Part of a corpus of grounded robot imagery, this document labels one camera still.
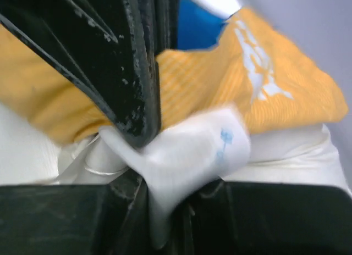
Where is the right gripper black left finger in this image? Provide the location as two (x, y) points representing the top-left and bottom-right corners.
(1, 170), (150, 255)

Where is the white pillow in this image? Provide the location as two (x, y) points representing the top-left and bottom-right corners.
(1, 106), (348, 248)

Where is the blue yellow Mickey pillowcase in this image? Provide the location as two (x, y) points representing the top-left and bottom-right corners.
(1, 0), (348, 145)

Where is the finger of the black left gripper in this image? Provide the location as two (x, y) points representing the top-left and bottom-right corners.
(0, 0), (162, 150)

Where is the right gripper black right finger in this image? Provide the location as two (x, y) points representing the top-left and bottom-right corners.
(163, 180), (351, 254)

